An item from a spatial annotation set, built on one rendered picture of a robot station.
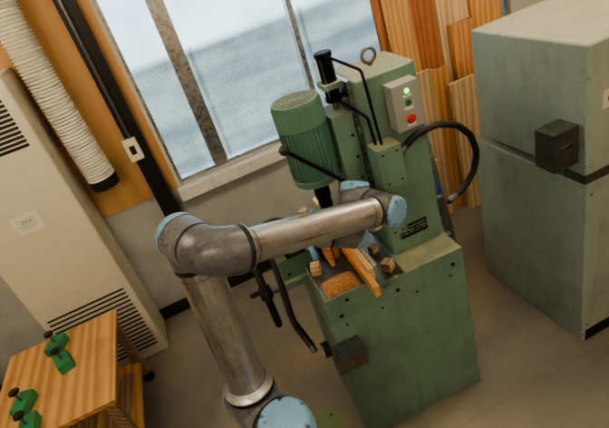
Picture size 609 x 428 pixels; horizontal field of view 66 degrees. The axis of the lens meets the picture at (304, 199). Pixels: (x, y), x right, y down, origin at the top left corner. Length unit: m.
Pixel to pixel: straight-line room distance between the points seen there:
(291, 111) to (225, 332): 0.71
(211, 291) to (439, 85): 2.27
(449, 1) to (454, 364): 2.12
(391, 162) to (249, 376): 0.80
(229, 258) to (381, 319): 0.98
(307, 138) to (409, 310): 0.81
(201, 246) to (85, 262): 1.83
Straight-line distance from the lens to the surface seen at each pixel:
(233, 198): 3.06
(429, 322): 2.02
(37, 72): 2.62
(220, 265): 1.03
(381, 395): 2.19
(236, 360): 1.34
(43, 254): 2.81
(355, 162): 1.67
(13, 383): 2.81
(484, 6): 3.39
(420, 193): 1.80
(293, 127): 1.54
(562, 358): 2.56
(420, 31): 3.16
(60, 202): 2.67
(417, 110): 1.59
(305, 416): 1.36
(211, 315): 1.23
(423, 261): 1.84
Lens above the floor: 1.98
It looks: 29 degrees down
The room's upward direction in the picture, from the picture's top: 18 degrees counter-clockwise
